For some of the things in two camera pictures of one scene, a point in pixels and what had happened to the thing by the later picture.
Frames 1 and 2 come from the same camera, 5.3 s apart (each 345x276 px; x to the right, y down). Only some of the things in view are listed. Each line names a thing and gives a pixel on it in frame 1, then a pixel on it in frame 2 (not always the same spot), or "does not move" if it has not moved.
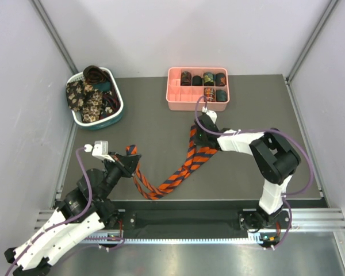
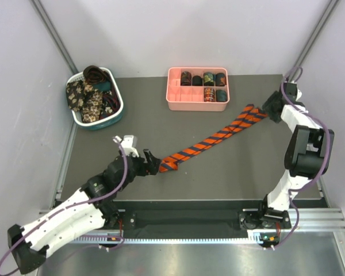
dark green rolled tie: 221,95 does not move
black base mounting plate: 165,218 does not move
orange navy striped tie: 195,158 -> 250,115
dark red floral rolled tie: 186,79 does not move
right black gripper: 198,142 -> 267,107
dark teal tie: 103,87 does not move
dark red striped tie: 110,103 does not move
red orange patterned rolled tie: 210,94 does not move
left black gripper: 127,164 -> 146,168
